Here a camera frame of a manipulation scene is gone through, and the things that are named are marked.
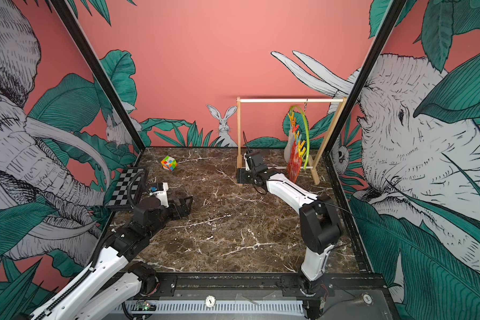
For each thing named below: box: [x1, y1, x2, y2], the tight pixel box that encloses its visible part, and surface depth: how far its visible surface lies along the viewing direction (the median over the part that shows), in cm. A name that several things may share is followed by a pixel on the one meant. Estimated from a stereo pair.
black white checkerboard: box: [106, 166, 146, 210], surface depth 100 cm
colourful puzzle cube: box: [160, 155, 178, 172], surface depth 109 cm
